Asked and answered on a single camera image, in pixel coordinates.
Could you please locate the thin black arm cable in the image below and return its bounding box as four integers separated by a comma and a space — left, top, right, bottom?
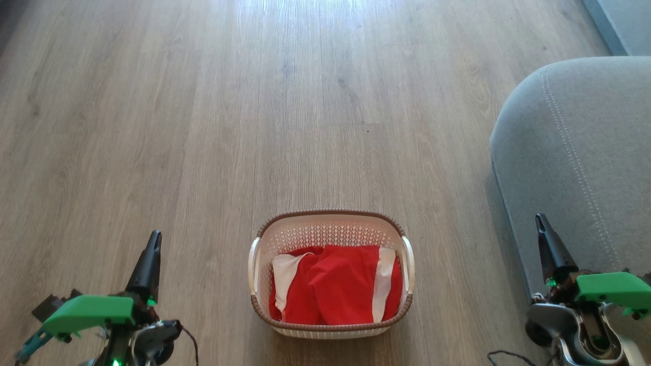
487, 350, 539, 366
179, 325, 200, 366

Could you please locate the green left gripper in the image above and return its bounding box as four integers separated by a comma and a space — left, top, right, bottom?
42, 230, 163, 341

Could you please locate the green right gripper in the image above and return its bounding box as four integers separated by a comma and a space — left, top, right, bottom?
535, 213, 651, 312

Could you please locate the white wicker laundry basket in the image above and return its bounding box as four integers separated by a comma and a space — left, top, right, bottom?
248, 209, 416, 340

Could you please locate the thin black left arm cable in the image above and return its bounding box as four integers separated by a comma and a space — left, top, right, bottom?
179, 325, 200, 366

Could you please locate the grey fabric sofa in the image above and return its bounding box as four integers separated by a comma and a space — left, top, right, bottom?
490, 56, 651, 352

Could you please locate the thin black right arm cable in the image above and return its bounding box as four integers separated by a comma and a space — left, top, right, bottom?
487, 350, 539, 366

